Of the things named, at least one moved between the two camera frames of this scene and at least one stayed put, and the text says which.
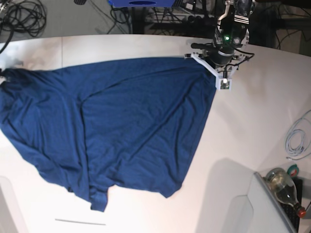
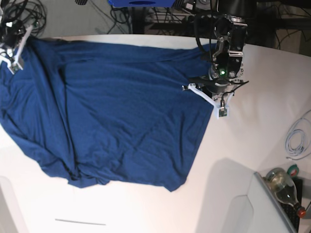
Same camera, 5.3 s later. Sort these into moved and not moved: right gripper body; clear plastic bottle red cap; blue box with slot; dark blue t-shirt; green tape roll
Moved: dark blue t-shirt; right gripper body
Not moved: clear plastic bottle red cap; green tape roll; blue box with slot
